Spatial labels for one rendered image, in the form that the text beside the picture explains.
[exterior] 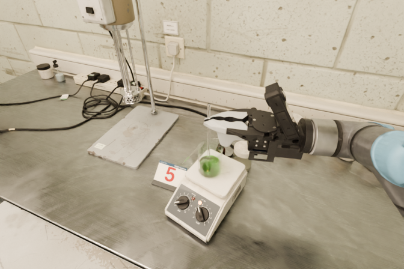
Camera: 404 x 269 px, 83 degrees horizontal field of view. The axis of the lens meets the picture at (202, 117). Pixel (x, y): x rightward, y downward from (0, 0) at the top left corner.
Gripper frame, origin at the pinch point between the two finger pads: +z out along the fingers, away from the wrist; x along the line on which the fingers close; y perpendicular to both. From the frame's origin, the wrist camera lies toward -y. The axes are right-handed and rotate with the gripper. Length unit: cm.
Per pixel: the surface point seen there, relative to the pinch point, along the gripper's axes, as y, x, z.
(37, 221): 26, -14, 41
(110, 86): 22, 49, 52
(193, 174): 17.2, -0.6, 3.9
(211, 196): 19.2, -5.1, -1.2
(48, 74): 22, 58, 91
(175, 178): 24.0, 3.0, 10.0
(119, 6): -17.7, 19.5, 25.1
